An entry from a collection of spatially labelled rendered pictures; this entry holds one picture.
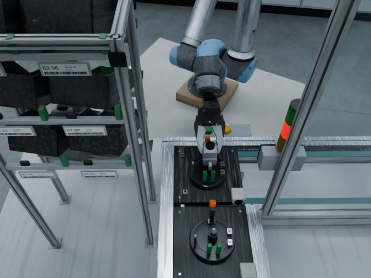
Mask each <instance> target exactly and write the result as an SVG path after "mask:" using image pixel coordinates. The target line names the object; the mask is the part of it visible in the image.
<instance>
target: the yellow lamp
mask: <svg viewBox="0 0 371 278"><path fill-rule="evenodd" d="M285 142H286V140H285V139H284V138H283V137H282V136H281V134H280V135H279V138H278V142H277V148H278V150H279V151H281V152H282V150H283V147H284V145H285Z"/></svg>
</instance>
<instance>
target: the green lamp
mask: <svg viewBox="0 0 371 278"><path fill-rule="evenodd" d="M295 114H296V112H295V111H293V110H292V109H291V107H290V105H289V108H288V111H287V114H286V117H285V122H286V123H287V125H289V126H290V127H291V125H292V122H293V120H294V116H295Z"/></svg>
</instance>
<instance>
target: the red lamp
mask: <svg viewBox="0 0 371 278"><path fill-rule="evenodd" d="M289 130H290V126H289V125H287V123H286V122H285V120H284V123H283V126H282V129H281V132H280V134H281V136H282V137H283V138H284V139H285V140H286V139H287V137H288V133H289Z"/></svg>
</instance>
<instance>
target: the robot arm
mask: <svg viewBox="0 0 371 278"><path fill-rule="evenodd" d="M217 1H218V0H195V4H194V7H193V9H192V12H191V15H190V18H189V20H188V24H187V27H186V29H185V32H184V35H183V38H182V41H181V44H180V45H176V46H174V47H173V48H172V50H171V52H170V54H169V60H170V63H171V64H173V65H175V66H177V67H179V68H183V69H185V70H188V71H191V72H193V73H195V75H194V77H193V79H192V89H193V90H194V91H195V92H196V93H198V95H199V96H202V102H203V107H202V108H198V115H196V120H195V122H194V131H195V136H196V140H197V145H198V149H199V151H200V153H201V154H203V142H204V139H203V137H204V135H205V132H206V129H205V128H204V126H216V128H214V130H213V131H214V134H215V136H216V143H217V151H218V153H220V150H221V148H222V143H223V139H224V133H225V121H224V118H223V115H220V113H221V111H220V104H219V102H218V100H217V97H216V95H219V93H220V92H221V91H222V89H223V80H224V79H225V78H226V77H227V78H229V79H233V80H235V81H237V82H241V83H246V82H247V81H248V80H249V79H250V78H251V76H252V75H253V73H254V71H255V69H256V66H257V64H258V59H257V58H254V56H255V51H254V49H253V48H252V46H253V42H254V38H255V33H256V28H257V23H258V18H259V13H260V9H261V4H262V0H238V7H237V14H236V21H235V27H234V34H233V38H232V45H231V46H229V47H228V48H227V49H226V48H225V44H224V43H223V41H221V40H217V39H209V40H205V41H203V39H204V35H205V33H206V30H207V28H208V25H209V22H210V19H211V16H212V14H213V11H214V8H215V6H216V3H217ZM216 123H217V125H216Z"/></svg>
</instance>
